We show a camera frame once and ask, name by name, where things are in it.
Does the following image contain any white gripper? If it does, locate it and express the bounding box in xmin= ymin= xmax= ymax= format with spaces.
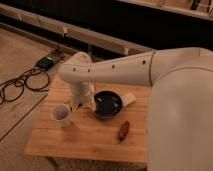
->
xmin=70 ymin=82 xmax=94 ymax=104

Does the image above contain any black bowl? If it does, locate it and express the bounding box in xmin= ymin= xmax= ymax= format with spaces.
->
xmin=94 ymin=91 xmax=123 ymax=119

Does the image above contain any black power adapter box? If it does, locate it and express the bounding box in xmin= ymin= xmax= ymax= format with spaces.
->
xmin=36 ymin=57 xmax=54 ymax=70

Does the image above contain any wooden table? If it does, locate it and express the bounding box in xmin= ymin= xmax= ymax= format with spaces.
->
xmin=25 ymin=77 xmax=150 ymax=163

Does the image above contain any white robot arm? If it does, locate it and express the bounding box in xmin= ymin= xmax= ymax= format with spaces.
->
xmin=59 ymin=47 xmax=213 ymax=171

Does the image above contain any white paper cup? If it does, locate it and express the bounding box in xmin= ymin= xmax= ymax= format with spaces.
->
xmin=51 ymin=104 xmax=71 ymax=127

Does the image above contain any reddish brown pepper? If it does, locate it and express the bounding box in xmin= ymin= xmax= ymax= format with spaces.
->
xmin=119 ymin=121 xmax=130 ymax=141

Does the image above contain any black cable on floor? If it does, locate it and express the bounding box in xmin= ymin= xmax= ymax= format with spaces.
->
xmin=0 ymin=67 xmax=52 ymax=104

